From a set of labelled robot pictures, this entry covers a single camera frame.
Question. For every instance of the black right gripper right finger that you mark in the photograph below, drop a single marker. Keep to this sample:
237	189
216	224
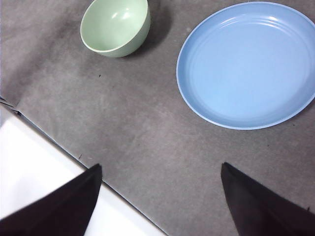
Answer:
261	211

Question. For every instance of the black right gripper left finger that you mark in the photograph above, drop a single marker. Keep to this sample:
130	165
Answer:
61	209

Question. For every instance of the blue plate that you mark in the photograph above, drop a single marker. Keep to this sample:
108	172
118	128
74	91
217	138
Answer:
246	73

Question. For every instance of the green bowl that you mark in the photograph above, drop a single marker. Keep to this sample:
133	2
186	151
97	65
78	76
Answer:
115	29

